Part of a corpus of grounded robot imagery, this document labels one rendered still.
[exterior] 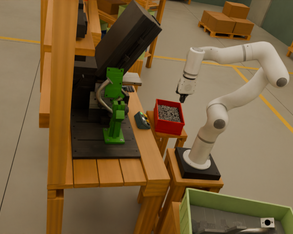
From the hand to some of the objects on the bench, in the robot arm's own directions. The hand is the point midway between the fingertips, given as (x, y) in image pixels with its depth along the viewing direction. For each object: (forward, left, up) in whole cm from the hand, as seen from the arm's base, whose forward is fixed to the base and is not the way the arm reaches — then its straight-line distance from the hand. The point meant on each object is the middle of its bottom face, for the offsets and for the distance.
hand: (182, 99), depth 178 cm
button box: (+12, -30, -43) cm, 54 cm away
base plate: (+44, -44, -43) cm, 76 cm away
